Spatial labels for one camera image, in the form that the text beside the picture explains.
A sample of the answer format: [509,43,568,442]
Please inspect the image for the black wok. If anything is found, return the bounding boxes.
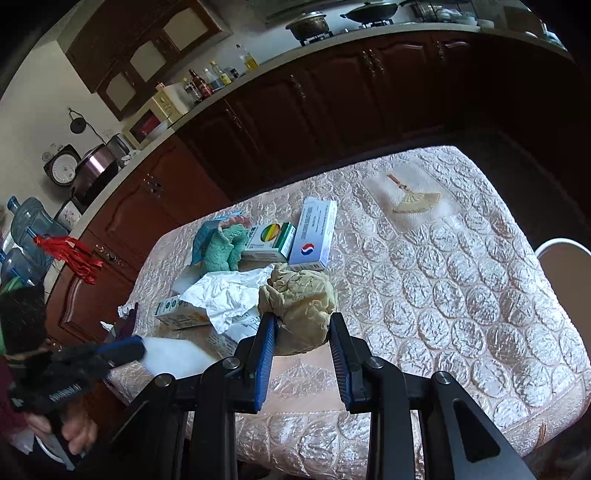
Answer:
[340,1,402,24]

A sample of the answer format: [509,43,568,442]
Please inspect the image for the white crumpled paper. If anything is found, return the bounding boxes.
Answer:
[181,269,271,334]

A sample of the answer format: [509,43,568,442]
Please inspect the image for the teal knitted cloth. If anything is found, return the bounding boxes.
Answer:
[202,224,253,273]

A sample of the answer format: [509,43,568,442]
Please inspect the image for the blue water jug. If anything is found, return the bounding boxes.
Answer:
[7,196,71,252]
[0,248,55,289]

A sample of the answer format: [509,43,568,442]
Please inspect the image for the white round waste bin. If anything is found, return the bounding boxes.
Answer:
[534,237,591,297]

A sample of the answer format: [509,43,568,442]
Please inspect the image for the green white medicine box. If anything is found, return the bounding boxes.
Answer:
[240,222,297,262]

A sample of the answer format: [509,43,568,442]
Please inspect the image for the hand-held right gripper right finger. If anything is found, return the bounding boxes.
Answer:
[328,312,546,480]

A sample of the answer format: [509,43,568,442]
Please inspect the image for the quilted satin tablecloth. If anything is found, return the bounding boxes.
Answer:
[106,145,591,480]

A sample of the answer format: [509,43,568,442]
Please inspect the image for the cream microwave oven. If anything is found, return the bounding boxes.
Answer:
[126,85,191,149]

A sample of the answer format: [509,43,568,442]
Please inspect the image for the black wire dish rack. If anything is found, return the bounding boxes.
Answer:
[407,0,482,27]

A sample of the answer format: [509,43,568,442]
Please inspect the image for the black hanging wall ornament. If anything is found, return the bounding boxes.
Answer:
[68,107,89,136]

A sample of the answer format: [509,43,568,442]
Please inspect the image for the small white green box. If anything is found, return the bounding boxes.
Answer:
[154,298,211,331]

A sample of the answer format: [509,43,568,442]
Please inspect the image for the person's left hand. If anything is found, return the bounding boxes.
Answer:
[28,406,100,462]

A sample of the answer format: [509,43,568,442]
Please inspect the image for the kitchen countertop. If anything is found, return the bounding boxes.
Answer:
[44,19,575,296]

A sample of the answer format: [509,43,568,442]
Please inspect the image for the dark wooden base cabinets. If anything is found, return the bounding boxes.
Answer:
[44,25,580,354]

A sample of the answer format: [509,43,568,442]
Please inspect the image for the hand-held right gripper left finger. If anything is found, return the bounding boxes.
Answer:
[76,313,280,480]

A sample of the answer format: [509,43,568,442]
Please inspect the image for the white blue medicine box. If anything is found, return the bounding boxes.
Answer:
[287,197,339,271]

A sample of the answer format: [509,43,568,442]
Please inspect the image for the dark wooden wall cabinet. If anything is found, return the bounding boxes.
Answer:
[65,0,233,121]

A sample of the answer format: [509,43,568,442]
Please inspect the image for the light blue plastic packet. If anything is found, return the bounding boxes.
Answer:
[191,211,245,267]

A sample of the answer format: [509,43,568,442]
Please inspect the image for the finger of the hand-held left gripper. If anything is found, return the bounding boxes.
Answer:
[93,335,147,368]

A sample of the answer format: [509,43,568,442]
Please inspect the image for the row of condiment bottles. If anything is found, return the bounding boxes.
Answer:
[179,43,260,103]

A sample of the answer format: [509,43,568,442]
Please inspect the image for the metal cooking pot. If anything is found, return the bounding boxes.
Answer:
[284,11,333,43]

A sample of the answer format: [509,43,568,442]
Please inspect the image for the red tassel ornament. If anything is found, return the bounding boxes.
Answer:
[34,234,105,285]

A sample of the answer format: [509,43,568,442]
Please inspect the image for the flat white printed box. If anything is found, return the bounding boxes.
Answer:
[204,318,260,357]

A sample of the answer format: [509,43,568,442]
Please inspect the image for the gas stove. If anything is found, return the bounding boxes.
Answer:
[297,18,400,48]

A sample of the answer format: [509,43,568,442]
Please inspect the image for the dark cloth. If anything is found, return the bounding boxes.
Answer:
[0,285,48,360]

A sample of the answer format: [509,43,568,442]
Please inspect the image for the white flat sheet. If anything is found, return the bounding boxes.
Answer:
[142,336,206,386]

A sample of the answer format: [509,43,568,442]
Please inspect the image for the beige paper bag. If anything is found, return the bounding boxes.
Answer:
[257,262,336,356]

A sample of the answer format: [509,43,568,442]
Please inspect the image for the purple rice cooker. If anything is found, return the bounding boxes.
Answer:
[71,133,131,197]

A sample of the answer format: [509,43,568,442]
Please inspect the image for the round dial kitchen scale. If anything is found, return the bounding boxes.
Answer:
[43,143,82,186]

